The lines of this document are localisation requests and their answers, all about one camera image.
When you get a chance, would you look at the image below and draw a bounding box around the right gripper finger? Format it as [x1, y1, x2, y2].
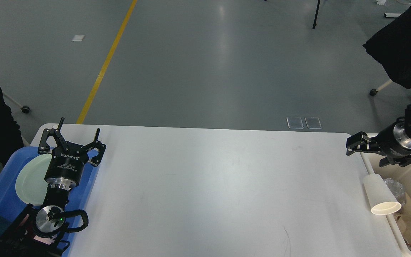
[346, 131, 383, 156]
[379, 154, 411, 167]

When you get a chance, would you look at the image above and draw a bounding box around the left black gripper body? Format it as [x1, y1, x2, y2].
[44, 145, 89, 187]

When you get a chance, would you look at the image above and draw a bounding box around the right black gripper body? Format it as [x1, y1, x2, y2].
[375, 122, 411, 159]

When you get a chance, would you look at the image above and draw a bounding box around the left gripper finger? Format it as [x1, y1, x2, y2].
[81, 128, 107, 167]
[37, 117, 67, 156]

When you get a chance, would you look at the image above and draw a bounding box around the aluminium foil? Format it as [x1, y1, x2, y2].
[383, 178, 406, 206]

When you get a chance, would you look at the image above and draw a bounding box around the green plate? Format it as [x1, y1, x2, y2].
[15, 154, 52, 206]

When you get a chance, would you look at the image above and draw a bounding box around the white paper cup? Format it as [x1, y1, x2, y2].
[363, 173, 402, 215]

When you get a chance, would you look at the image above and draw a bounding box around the pink ribbed mug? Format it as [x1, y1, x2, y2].
[33, 226, 64, 247]

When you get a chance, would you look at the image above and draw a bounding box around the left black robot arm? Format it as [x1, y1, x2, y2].
[0, 118, 106, 257]

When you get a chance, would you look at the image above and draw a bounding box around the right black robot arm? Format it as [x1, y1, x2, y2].
[346, 104, 411, 167]

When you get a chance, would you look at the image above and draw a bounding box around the blue plastic tray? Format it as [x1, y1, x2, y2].
[0, 147, 100, 257]

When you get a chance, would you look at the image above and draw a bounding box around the black jacket on chair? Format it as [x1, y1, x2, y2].
[363, 6, 411, 89]

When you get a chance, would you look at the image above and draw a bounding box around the black tripod leg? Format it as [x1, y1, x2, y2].
[312, 0, 321, 30]

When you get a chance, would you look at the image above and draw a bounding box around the white desk frame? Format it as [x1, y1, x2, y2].
[375, 0, 411, 19]

